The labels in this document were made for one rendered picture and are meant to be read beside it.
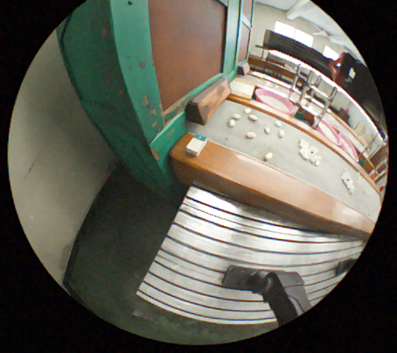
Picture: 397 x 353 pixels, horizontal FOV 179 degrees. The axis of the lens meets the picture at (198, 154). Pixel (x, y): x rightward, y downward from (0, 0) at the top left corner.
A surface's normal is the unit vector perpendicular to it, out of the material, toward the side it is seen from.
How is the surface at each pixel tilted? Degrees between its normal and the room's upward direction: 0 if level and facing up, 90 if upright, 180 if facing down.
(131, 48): 90
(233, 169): 0
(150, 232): 0
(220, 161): 0
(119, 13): 90
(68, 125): 90
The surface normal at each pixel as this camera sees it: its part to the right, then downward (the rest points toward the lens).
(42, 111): 0.92, 0.31
